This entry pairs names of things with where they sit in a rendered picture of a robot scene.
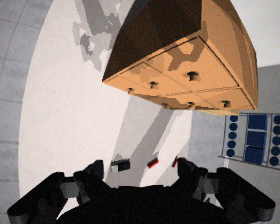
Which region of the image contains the small wooden chest of drawers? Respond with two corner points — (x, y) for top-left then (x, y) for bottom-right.
(102, 0), (258, 110)

